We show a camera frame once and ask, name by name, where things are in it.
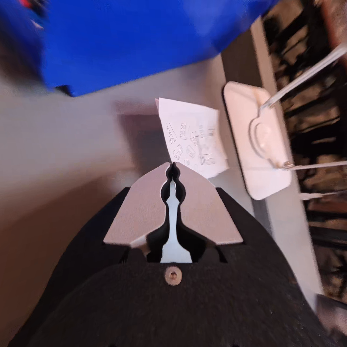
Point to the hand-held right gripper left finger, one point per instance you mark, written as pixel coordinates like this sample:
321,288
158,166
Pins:
138,214

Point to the white printed paper bag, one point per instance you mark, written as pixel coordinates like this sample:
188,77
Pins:
189,127

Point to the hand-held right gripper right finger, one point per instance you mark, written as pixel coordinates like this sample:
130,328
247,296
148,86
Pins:
208,217

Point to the blue plastic bin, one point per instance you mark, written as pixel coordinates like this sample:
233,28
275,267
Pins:
135,40

